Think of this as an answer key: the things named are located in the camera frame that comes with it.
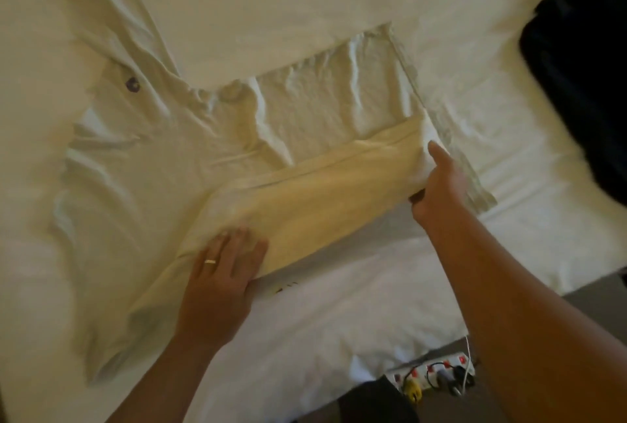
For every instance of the person's right forearm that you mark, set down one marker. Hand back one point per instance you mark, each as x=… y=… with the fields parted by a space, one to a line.
x=529 y=330

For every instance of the white bed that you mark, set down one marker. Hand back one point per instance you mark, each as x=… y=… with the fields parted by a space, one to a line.
x=245 y=6

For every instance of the person's right hand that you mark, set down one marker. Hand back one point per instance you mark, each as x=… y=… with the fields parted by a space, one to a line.
x=441 y=191

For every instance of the black t-shirt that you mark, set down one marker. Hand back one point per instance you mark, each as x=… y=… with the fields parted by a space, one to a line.
x=583 y=55

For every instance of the person's left hand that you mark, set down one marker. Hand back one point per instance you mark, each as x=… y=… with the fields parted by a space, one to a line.
x=220 y=290

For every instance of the white power strip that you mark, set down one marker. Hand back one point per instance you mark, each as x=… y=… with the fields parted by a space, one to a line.
x=431 y=371

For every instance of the white printed t-shirt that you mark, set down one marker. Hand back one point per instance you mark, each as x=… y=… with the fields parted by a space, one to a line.
x=147 y=193

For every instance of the person's right leg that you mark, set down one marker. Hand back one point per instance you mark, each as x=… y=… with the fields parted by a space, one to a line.
x=377 y=403

